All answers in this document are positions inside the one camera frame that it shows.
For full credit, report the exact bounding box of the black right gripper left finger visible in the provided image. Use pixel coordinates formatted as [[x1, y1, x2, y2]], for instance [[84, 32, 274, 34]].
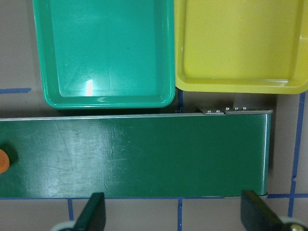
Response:
[[73, 192, 106, 231]]

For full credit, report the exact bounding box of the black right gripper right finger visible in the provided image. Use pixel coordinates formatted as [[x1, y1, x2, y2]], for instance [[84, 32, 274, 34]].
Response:
[[241, 190, 293, 231]]

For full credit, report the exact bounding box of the green conveyor belt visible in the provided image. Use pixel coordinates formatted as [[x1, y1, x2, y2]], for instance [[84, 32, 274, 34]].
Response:
[[0, 111, 271, 198]]

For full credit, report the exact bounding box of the plain orange cylinder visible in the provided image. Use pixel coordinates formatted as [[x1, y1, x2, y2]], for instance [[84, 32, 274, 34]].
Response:
[[0, 149, 10, 174]]

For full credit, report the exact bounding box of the green plastic tray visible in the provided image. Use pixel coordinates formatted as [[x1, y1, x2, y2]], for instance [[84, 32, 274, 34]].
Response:
[[33, 0, 175, 109]]

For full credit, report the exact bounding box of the yellow plastic tray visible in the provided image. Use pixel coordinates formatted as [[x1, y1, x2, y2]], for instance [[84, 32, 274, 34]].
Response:
[[174, 0, 308, 94]]

